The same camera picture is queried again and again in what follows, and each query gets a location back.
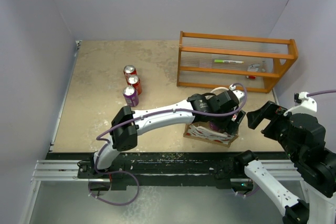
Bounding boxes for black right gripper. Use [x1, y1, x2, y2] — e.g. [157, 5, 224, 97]
[247, 99, 302, 162]

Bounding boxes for purple fanta can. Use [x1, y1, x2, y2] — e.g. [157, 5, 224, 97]
[209, 122, 220, 132]
[123, 86, 139, 107]

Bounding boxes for red cola can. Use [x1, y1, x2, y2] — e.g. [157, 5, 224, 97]
[128, 74, 142, 95]
[123, 65, 137, 76]

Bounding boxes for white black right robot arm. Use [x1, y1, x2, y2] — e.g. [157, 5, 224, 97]
[215, 97, 335, 223]

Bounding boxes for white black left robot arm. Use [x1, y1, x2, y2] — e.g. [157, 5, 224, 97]
[89, 89, 246, 178]

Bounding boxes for watermelon print canvas bag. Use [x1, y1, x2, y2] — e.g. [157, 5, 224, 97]
[183, 87, 239, 148]

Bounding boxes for green white marker pen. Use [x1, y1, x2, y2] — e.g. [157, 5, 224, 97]
[214, 59, 244, 64]

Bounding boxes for small grey clips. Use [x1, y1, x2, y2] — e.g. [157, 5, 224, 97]
[247, 63, 266, 72]

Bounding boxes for orange wooden shelf rack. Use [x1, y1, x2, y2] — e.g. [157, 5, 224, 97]
[176, 31, 299, 93]

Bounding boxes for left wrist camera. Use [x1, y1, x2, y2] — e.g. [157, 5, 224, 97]
[229, 84, 246, 104]

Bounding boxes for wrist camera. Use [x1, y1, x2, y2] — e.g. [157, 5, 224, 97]
[284, 92, 317, 116]
[229, 84, 246, 104]

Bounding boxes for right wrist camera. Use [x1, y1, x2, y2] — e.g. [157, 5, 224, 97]
[284, 92, 317, 116]

